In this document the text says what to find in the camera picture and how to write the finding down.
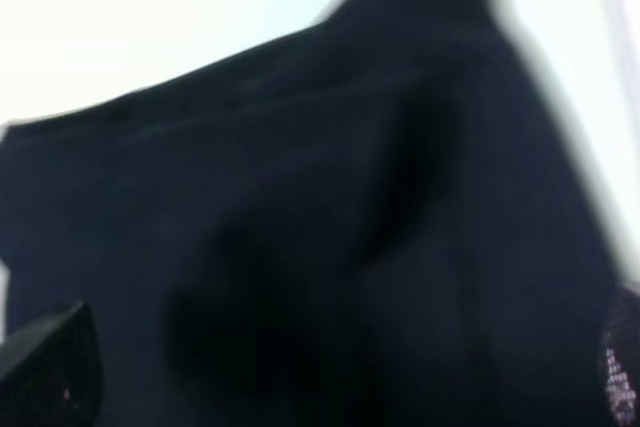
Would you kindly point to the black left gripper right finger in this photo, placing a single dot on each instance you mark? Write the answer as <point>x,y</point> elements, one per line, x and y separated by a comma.
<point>617,358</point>

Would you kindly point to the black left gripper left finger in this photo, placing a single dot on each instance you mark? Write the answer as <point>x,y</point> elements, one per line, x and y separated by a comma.
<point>51,371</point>

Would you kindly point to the black short sleeve t-shirt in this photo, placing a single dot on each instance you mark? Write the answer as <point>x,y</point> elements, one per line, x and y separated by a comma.
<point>370,222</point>

